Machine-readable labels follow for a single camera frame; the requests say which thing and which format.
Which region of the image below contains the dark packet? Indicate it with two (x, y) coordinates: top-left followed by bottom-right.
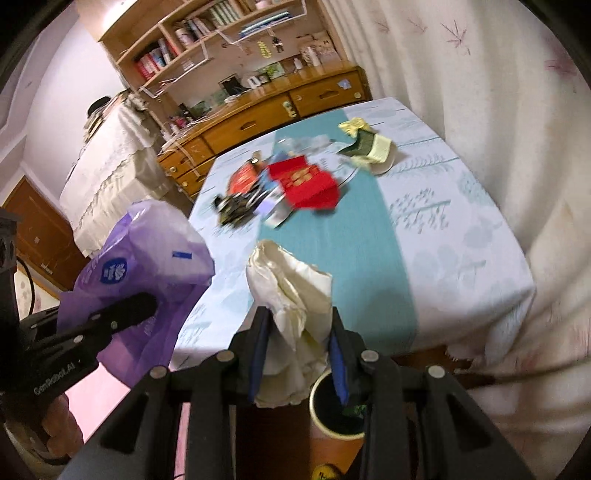
(212, 191), (264, 227)

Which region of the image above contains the purple plastic bag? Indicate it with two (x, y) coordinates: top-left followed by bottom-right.
(58, 199), (217, 388)

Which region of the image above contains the wooden sideboard with drawers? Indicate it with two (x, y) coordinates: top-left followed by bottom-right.
(157, 65), (372, 204)

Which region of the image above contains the red orange packet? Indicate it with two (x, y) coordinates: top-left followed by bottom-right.
(226, 161), (269, 197)

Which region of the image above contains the printed teal white tablecloth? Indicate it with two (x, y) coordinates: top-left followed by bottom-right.
(168, 97), (536, 372)

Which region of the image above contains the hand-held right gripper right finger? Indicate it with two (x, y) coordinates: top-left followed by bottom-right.
(325, 305), (536, 480)

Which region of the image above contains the clear plastic bottle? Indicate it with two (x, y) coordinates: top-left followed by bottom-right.
(276, 135), (333, 155)

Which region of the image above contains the white lace cover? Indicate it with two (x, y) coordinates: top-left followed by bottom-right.
(59, 95), (174, 257)

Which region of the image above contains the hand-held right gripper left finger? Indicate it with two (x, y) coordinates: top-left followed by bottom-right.
(58, 305), (278, 480)

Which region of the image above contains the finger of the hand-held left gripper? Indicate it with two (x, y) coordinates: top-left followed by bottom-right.
(55, 292), (160, 352)

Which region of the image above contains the wooden bookshelf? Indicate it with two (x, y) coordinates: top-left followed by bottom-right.
(99, 0), (324, 93)

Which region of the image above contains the red box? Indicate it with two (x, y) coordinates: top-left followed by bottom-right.
(268, 156), (342, 212)

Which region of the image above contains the person's left hand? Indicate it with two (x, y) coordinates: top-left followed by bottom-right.
(39, 387), (90, 462)

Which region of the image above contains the cream cloth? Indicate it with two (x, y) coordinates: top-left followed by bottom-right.
(245, 239), (334, 409)

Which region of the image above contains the wooden door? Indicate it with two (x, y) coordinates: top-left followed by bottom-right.
(2, 178), (88, 291)

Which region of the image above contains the row of books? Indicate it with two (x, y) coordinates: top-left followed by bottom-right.
(134, 0), (245, 79)

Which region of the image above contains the trash bin with black liner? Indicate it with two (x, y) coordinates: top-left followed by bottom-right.
(308, 369), (370, 441)

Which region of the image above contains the white leaf-print curtain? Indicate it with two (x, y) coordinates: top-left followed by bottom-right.
(318, 0), (591, 480)

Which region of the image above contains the pink blanket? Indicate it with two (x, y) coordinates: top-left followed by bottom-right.
(65, 355), (192, 480)

